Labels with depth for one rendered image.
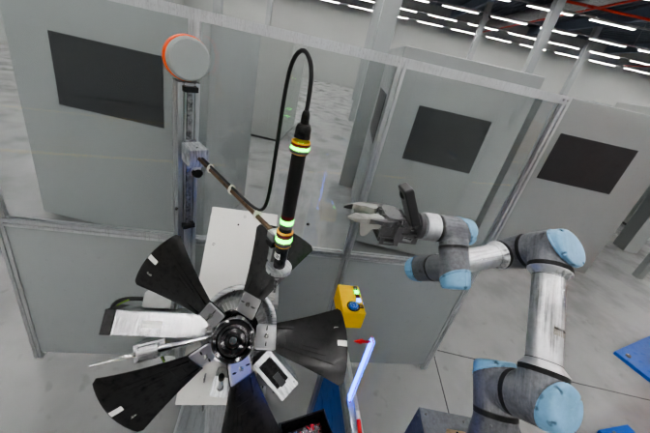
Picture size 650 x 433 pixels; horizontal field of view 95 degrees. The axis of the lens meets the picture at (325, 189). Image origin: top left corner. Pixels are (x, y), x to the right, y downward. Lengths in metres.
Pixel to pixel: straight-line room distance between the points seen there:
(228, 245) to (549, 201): 4.01
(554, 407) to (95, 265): 1.95
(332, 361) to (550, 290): 0.66
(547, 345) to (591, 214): 3.95
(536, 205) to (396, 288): 2.87
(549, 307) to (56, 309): 2.31
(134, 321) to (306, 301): 1.05
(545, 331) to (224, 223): 1.09
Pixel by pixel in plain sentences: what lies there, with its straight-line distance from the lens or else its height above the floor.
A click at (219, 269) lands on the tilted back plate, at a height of 1.18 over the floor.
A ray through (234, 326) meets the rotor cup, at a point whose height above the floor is 1.25.
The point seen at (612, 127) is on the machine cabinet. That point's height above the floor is 1.91.
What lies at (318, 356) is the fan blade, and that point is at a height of 1.18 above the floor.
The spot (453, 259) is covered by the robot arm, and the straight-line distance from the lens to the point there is 0.85.
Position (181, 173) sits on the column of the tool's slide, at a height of 1.43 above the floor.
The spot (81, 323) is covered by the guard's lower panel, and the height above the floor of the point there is 0.32.
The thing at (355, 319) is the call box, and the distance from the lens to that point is 1.36.
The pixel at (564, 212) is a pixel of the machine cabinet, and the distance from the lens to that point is 4.75.
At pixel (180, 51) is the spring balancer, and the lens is 1.24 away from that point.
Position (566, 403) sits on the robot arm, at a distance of 1.04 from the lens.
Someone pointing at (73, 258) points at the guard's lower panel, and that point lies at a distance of 2.04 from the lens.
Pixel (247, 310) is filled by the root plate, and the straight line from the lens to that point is 1.03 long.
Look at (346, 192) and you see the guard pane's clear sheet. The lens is 1.55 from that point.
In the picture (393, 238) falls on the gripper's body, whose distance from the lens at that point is 0.80.
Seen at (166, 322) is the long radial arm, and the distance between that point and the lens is 1.17.
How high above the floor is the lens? 2.01
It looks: 24 degrees down
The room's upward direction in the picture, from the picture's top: 13 degrees clockwise
